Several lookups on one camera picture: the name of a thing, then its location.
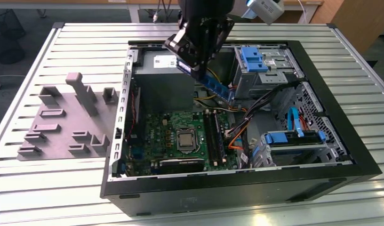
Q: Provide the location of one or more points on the blue optical drive latch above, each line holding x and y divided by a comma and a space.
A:
252, 61

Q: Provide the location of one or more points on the black RAM slot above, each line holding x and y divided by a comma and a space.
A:
209, 136

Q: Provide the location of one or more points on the hard disk in blue carrier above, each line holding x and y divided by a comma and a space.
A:
276, 138

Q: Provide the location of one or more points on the black graphics card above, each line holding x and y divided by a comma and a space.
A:
178, 166

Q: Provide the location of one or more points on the metal optical drive cage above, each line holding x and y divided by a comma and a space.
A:
273, 77

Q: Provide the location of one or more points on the green motherboard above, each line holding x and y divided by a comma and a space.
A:
157, 146

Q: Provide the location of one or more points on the metal disk bay cage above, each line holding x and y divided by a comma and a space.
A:
304, 147

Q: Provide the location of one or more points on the white-legged wooden desk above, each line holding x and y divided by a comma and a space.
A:
311, 11

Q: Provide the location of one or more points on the grey parts rack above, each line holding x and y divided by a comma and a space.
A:
58, 148

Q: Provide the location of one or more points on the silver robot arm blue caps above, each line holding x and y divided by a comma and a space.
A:
251, 11

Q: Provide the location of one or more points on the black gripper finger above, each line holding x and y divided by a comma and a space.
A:
192, 47
221, 33

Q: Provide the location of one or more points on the silver CPU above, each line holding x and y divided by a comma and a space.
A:
185, 140

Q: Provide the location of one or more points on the black open PC case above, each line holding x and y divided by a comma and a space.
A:
210, 193

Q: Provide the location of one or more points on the blue-labelled RAM stick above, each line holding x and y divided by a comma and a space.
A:
219, 88

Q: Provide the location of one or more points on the black mesh bin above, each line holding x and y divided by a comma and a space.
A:
8, 37

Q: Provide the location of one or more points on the wooden cabinet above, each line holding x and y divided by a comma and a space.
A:
361, 23

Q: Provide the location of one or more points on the grey power supply unit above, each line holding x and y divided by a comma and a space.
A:
157, 89

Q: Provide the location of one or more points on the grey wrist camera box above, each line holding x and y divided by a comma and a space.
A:
267, 9

